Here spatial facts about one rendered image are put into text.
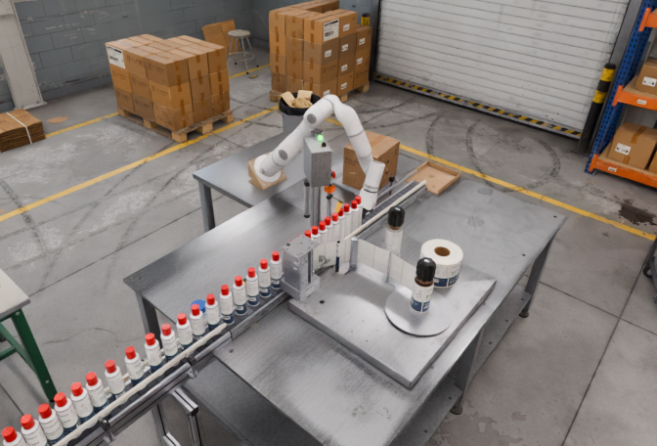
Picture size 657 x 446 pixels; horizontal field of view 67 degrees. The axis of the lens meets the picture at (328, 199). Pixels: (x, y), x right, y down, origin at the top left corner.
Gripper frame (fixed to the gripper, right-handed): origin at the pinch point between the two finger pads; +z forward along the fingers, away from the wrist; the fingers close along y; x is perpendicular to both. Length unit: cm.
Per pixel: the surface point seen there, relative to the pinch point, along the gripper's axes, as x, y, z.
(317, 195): -30.8, -12.3, -10.4
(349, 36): 295, -252, -99
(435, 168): 92, -5, -22
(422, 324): -39, 66, 20
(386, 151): 37, -17, -32
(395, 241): -16.0, 31.0, -0.9
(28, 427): -172, 1, 50
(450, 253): -10, 58, -5
